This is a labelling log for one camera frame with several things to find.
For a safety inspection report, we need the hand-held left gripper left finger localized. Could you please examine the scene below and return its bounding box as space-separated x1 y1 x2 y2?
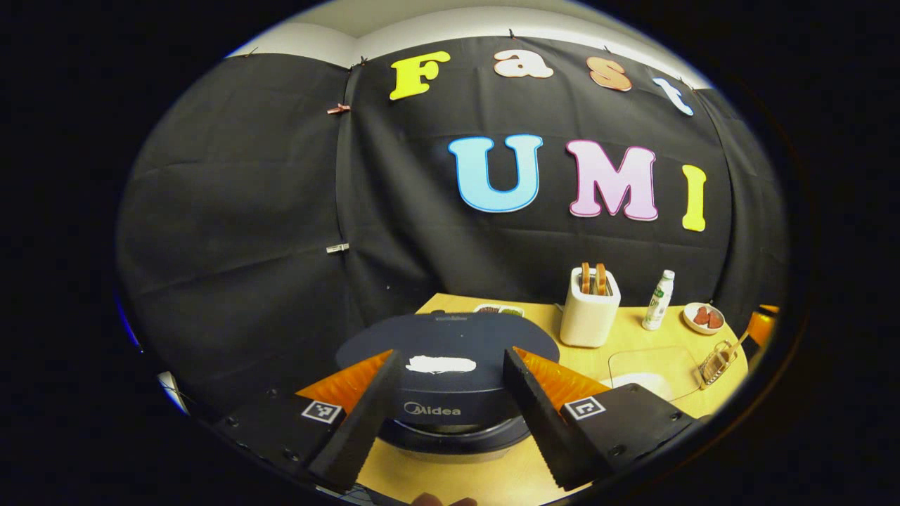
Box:
211 349 406 493

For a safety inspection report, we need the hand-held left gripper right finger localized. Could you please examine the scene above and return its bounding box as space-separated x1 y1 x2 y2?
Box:
502 346 704 491

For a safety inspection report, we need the metal wire chopstick holder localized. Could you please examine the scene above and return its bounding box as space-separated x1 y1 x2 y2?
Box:
697 340 739 390

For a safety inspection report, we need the dark blue rice cooker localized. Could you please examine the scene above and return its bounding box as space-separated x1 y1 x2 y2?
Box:
335 311 561 458

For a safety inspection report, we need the white round plate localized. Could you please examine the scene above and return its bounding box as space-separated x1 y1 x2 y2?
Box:
683 302 726 335

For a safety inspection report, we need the white toaster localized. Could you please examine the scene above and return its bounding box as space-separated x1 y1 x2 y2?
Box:
559 267 622 349

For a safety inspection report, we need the white green label bottle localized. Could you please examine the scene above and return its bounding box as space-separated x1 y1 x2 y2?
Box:
641 270 676 332

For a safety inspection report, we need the white side desk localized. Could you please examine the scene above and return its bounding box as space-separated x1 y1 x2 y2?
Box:
158 371 189 415

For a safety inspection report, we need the black backdrop cloth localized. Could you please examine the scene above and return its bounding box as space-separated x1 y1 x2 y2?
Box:
116 35 788 422

